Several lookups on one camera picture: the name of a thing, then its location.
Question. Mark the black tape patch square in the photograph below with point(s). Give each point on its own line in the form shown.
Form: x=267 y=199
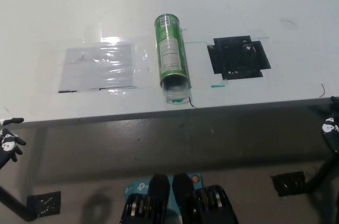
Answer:
x=238 y=58

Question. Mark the clear plastic chips tray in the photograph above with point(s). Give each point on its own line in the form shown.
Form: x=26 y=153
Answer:
x=177 y=94

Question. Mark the green chips can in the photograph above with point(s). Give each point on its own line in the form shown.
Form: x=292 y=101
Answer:
x=170 y=49

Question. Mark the black floor tape patch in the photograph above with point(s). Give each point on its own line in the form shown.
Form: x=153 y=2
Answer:
x=288 y=183
x=45 y=204

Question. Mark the clear plastic taped sheet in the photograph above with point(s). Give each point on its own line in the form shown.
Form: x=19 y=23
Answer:
x=96 y=66

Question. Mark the robot torso black teal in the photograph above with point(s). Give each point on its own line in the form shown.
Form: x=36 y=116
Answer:
x=177 y=200

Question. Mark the robot left hand black white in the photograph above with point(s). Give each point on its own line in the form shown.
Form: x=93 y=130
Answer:
x=8 y=142

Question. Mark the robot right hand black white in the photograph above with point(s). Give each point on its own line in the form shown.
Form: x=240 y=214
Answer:
x=331 y=127

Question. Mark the clear plastic film cover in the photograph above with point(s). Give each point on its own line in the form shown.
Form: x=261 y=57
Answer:
x=106 y=57

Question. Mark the small teal tape strip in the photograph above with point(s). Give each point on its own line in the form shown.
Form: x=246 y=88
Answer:
x=218 y=85

